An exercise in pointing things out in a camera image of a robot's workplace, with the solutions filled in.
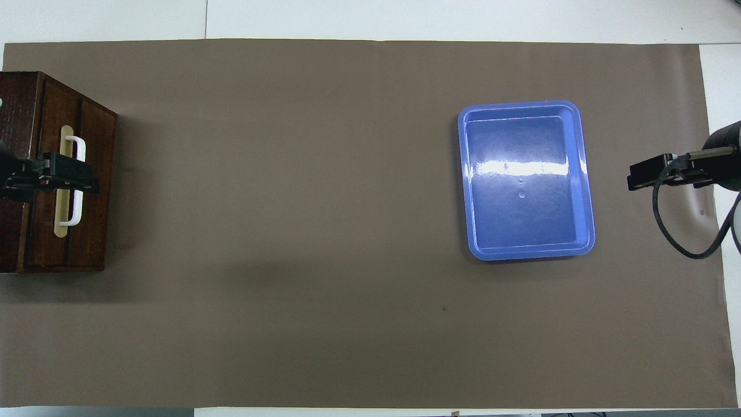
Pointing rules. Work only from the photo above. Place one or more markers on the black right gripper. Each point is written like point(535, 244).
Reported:
point(723, 156)

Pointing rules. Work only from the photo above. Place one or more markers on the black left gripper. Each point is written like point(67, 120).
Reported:
point(17, 176)

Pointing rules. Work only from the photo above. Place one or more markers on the brown table mat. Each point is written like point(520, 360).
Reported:
point(324, 231)

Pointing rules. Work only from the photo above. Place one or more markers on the blue plastic tray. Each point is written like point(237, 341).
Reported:
point(527, 191)

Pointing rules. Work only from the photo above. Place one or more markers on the dark wooden drawer cabinet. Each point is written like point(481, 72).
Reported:
point(17, 110)

